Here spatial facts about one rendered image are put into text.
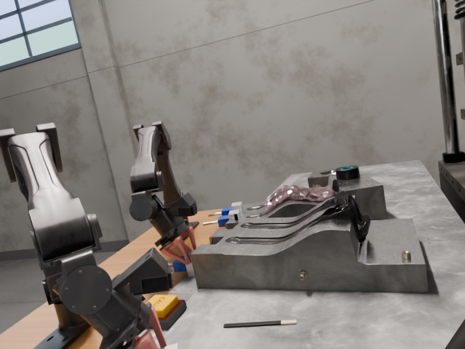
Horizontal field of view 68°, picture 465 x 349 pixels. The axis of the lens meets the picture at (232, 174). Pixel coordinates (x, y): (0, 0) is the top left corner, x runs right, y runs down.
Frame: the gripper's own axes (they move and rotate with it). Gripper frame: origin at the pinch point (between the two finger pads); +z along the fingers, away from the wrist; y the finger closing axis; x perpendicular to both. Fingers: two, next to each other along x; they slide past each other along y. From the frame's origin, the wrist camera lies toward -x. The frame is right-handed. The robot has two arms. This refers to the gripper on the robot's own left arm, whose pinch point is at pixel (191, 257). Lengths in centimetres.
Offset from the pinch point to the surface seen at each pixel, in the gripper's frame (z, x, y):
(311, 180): 12, -25, 75
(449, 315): 31, -46, -21
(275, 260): 10.4, -23.5, -11.0
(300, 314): 19.1, -24.8, -20.2
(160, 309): 2.5, -2.7, -24.2
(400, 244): 24, -46, -4
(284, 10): -98, -68, 240
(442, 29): -4, -109, 111
